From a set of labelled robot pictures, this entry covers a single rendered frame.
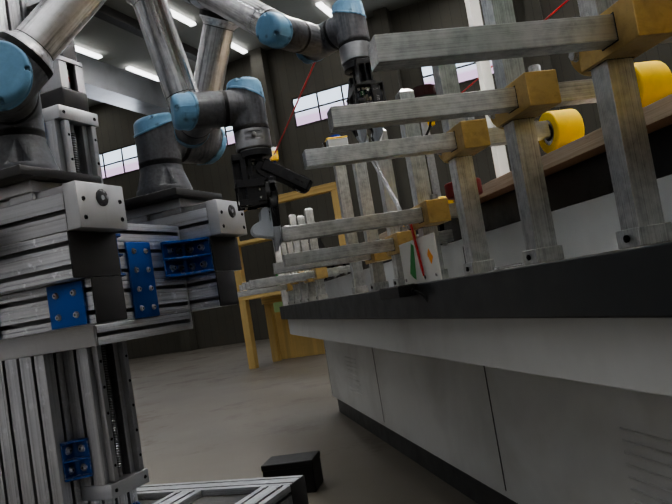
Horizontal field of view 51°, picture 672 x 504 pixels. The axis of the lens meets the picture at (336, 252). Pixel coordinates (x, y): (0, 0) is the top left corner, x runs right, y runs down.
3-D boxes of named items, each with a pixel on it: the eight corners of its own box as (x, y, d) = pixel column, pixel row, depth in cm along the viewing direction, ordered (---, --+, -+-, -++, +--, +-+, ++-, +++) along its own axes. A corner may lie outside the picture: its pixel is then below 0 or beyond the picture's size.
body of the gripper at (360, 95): (356, 109, 155) (346, 57, 156) (348, 121, 164) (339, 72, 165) (389, 105, 157) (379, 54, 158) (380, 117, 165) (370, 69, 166)
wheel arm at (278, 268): (275, 276, 193) (273, 261, 193) (274, 277, 196) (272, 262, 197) (424, 253, 202) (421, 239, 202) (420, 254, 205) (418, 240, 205)
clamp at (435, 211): (429, 223, 147) (425, 200, 147) (410, 231, 160) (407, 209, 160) (454, 220, 148) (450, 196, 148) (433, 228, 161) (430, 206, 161)
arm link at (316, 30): (279, 30, 168) (312, 11, 161) (310, 38, 176) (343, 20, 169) (285, 61, 167) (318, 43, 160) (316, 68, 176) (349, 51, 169)
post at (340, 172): (355, 293, 227) (333, 158, 230) (352, 294, 232) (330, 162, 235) (368, 291, 228) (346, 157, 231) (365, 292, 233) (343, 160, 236)
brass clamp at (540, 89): (526, 106, 98) (520, 72, 99) (488, 131, 112) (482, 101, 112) (566, 102, 100) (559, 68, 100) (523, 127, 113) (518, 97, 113)
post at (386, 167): (404, 312, 177) (373, 128, 180) (400, 312, 181) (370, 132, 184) (417, 310, 178) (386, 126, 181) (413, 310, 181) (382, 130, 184)
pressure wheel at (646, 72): (624, 52, 106) (604, 93, 113) (649, 87, 102) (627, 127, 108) (658, 49, 108) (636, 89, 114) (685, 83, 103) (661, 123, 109)
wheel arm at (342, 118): (334, 127, 96) (330, 102, 96) (329, 134, 100) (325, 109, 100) (652, 91, 106) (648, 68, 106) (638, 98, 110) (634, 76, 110)
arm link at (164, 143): (128, 167, 190) (121, 119, 191) (169, 169, 200) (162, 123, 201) (154, 156, 182) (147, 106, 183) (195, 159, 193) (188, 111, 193)
